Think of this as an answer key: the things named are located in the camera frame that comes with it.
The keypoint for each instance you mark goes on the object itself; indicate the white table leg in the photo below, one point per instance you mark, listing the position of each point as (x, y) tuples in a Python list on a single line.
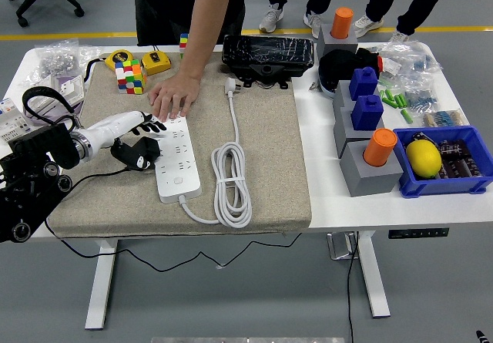
[(375, 281), (101, 289)]

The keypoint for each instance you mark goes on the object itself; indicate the grey holder block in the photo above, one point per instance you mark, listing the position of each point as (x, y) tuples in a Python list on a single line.
[(343, 131), (369, 181), (341, 100), (327, 42)]

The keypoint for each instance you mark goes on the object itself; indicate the clear bag of blue resistors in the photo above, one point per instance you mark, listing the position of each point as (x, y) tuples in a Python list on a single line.
[(420, 98)]

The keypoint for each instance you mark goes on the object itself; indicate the round yellow tape measure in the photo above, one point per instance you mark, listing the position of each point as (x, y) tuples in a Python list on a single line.
[(120, 58)]

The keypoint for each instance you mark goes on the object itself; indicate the white circuit breaker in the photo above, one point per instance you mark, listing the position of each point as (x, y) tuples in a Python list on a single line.
[(11, 123)]

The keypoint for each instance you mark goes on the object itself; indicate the grey-brown fabric mat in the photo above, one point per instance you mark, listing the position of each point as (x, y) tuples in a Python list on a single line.
[(262, 165)]

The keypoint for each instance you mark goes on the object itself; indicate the clear bag of screws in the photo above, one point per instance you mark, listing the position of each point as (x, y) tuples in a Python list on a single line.
[(58, 59)]

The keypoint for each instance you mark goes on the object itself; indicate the green cylinder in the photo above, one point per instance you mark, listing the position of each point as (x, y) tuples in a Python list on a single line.
[(389, 96), (403, 100), (406, 116), (396, 101), (383, 95)]

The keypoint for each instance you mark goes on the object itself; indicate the blue square peg block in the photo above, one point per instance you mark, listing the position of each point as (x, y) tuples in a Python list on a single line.
[(367, 113), (364, 85)]

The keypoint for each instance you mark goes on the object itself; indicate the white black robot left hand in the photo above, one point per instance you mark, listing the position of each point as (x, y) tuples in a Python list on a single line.
[(115, 125)]

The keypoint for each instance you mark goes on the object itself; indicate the white power strip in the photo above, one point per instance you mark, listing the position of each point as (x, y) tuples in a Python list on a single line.
[(185, 173)]

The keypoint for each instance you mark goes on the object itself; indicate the purple tray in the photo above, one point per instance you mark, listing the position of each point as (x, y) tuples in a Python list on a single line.
[(79, 106)]

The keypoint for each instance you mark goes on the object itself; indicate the person's left forearm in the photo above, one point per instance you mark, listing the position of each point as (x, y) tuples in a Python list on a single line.
[(204, 31)]

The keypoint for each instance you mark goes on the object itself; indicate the brown capacitor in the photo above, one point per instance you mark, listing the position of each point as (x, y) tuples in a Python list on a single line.
[(471, 167), (456, 149), (450, 169)]

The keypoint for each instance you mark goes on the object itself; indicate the black metal clip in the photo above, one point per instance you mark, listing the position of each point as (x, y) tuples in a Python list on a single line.
[(421, 136)]

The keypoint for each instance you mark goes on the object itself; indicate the square yellow tape measure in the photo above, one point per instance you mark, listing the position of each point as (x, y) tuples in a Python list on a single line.
[(156, 63)]

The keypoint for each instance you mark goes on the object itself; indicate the person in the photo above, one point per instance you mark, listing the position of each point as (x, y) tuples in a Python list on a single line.
[(271, 19), (161, 7), (420, 0)]

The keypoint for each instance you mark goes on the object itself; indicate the silver box under table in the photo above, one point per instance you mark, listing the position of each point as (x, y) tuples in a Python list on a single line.
[(341, 246)]

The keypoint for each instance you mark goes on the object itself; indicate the blue plastic bin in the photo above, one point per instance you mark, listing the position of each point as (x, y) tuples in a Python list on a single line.
[(443, 187)]

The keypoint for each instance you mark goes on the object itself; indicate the clear bag of tan resistors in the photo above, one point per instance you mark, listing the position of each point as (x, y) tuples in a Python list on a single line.
[(443, 118)]

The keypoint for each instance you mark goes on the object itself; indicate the person's left hand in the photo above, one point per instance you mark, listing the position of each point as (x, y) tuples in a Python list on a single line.
[(175, 94)]

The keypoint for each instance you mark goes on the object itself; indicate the black power adapter plug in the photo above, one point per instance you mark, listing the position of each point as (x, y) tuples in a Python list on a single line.
[(148, 146)]

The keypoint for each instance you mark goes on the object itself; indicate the black table control panel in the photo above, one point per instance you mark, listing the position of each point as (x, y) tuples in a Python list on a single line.
[(418, 233)]

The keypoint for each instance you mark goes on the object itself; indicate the orange cylinder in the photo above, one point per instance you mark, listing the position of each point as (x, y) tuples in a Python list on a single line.
[(379, 148), (342, 23)]

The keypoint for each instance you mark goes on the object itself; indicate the black plastic-wrapped tray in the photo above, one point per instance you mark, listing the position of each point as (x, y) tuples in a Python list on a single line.
[(265, 52)]

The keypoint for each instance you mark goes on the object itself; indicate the multicoloured puzzle cube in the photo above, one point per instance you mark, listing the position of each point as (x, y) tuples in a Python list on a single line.
[(183, 44), (131, 78)]

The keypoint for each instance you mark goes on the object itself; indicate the small metal clip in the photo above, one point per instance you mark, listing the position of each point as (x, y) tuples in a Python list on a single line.
[(316, 86)]

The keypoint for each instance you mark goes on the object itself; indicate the yellow lemon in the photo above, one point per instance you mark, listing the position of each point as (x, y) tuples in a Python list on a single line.
[(423, 159)]

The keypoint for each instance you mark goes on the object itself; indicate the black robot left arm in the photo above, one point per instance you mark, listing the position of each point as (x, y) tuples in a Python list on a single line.
[(38, 154)]

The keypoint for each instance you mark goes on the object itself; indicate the large clear bag of resistors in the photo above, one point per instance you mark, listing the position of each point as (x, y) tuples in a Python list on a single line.
[(416, 61)]

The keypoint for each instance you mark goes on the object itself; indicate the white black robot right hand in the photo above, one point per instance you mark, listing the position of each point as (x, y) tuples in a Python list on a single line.
[(482, 338)]

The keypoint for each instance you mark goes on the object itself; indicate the black cloth cap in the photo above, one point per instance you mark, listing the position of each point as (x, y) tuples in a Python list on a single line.
[(337, 63)]

